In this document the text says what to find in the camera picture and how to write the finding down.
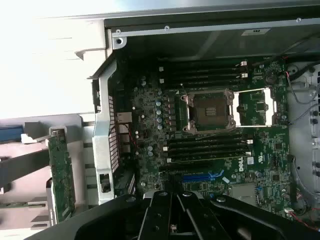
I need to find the blue expansion slot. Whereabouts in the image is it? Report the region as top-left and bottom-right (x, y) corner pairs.
(183, 174), (211, 183)

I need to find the silver chipset heatsink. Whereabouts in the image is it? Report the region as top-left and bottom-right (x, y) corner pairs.
(230, 184), (258, 205)

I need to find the black RAM slot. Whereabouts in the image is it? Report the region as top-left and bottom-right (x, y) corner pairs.
(158, 64), (248, 72)
(157, 57), (248, 65)
(172, 71), (248, 79)
(166, 155), (251, 164)
(167, 136), (253, 144)
(167, 149), (252, 157)
(163, 143), (247, 151)
(159, 77), (248, 86)

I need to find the green motherboard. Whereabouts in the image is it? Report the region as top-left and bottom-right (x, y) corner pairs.
(113, 56), (295, 222)

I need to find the CPU socket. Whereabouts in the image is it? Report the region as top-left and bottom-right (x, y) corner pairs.
(183, 88), (237, 133)

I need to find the open PC case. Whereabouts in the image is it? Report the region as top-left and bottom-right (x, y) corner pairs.
(86, 13), (320, 230)

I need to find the metal socket cover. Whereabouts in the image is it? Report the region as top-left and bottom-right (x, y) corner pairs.
(234, 88), (279, 128)

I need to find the grey parts rack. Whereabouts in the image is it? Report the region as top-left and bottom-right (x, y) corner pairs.
(0, 119), (98, 226)

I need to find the hard drive with blue caddy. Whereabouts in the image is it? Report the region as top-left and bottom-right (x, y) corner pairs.
(0, 125), (26, 138)

